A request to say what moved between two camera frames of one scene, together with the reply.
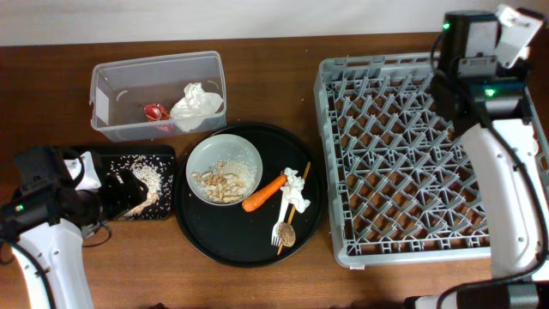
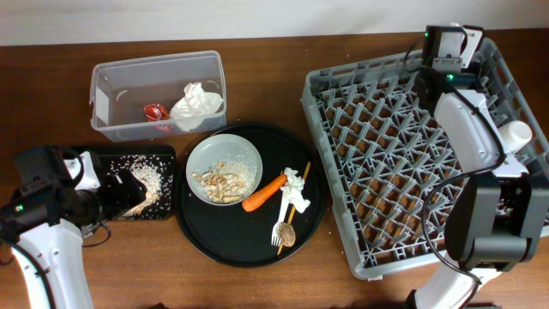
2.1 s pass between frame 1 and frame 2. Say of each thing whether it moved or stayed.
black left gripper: stayed
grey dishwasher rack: stayed
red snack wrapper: stayed
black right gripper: moved
